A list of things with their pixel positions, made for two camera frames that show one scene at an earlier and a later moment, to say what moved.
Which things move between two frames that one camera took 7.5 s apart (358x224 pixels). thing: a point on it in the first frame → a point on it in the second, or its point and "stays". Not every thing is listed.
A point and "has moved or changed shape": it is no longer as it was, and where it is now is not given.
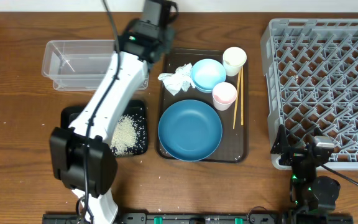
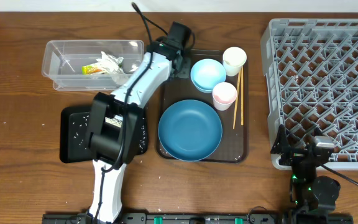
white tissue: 181,79 has moved or changed shape
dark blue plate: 190,130 stays
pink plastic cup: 224,94 stays
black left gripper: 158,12 → 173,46
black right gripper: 282,145 stays
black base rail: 208,218 stays
